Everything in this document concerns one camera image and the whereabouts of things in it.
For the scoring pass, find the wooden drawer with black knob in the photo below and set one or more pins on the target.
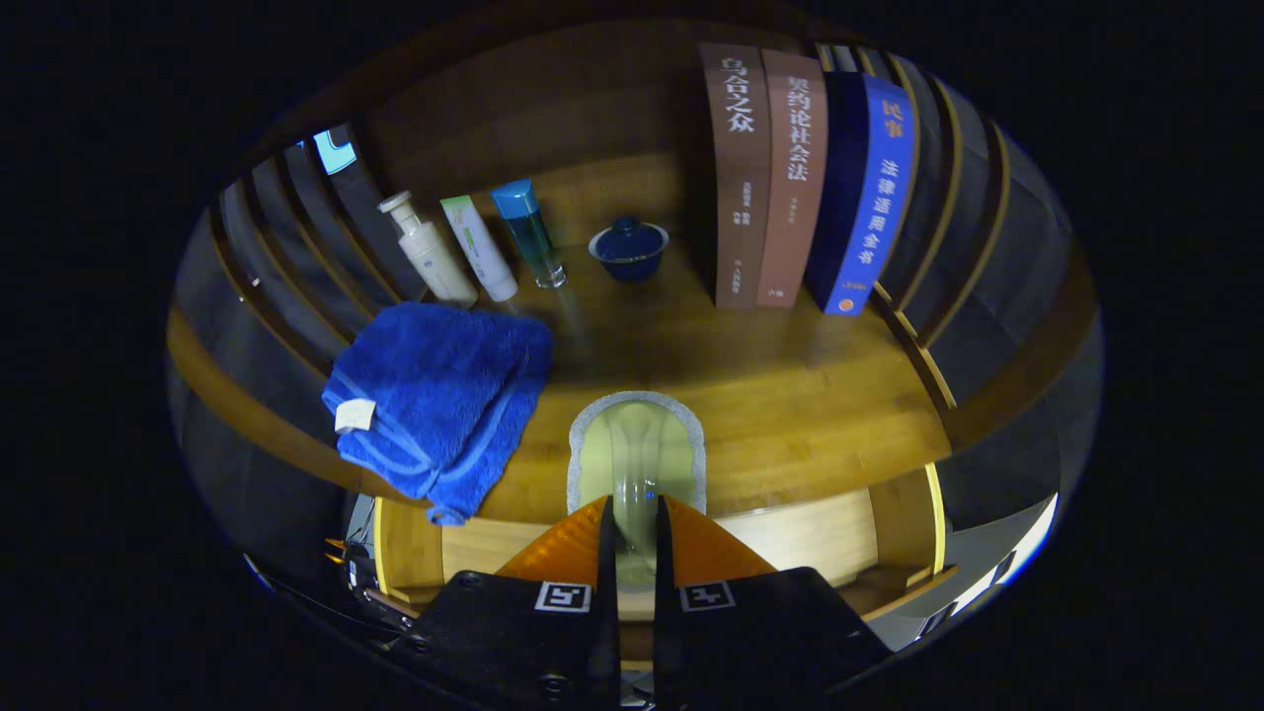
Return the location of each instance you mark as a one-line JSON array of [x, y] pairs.
[[790, 538]]

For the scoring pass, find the teal bottle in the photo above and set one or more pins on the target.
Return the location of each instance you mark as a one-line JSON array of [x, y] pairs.
[[530, 237]]

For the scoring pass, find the reddish brown book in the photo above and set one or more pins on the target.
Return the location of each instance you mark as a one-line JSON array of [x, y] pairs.
[[790, 197]]

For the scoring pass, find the blue book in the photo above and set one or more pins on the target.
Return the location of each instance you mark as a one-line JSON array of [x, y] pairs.
[[874, 197]]

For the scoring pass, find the white pump bottle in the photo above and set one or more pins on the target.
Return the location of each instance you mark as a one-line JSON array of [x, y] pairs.
[[434, 262]]

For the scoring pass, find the dark brown book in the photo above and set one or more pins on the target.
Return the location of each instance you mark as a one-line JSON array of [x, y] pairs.
[[743, 197]]

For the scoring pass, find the white and green tube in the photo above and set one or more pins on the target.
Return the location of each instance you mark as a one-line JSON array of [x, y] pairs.
[[481, 252]]

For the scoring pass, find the wooden cabinet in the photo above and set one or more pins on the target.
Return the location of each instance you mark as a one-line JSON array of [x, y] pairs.
[[553, 109]]

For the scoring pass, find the blue folded towel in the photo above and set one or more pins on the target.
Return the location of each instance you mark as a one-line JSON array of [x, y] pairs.
[[434, 395]]

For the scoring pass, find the wooden countertop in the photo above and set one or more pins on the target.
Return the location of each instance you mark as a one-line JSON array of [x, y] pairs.
[[790, 395]]

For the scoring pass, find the dark blue lidded teacup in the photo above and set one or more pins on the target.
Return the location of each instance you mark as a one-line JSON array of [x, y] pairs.
[[629, 252]]

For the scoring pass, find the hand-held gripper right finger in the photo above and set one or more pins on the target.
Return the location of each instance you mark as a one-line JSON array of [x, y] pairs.
[[664, 642]]

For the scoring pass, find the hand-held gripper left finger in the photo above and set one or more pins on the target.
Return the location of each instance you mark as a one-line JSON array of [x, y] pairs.
[[605, 632]]

